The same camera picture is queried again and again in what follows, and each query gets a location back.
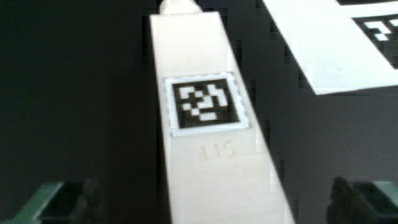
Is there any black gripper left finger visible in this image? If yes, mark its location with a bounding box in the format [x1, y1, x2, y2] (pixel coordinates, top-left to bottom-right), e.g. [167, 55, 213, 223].
[5, 179, 101, 224]

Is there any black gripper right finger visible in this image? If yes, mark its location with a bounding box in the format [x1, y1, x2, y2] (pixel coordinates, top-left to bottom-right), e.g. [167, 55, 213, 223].
[327, 177, 398, 224]

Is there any white desk leg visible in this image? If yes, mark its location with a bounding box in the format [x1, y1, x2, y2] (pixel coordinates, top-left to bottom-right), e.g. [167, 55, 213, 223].
[149, 0, 295, 224]

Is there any fiducial marker sheet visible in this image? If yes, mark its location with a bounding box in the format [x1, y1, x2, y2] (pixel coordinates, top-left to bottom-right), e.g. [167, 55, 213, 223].
[263, 0, 398, 95]

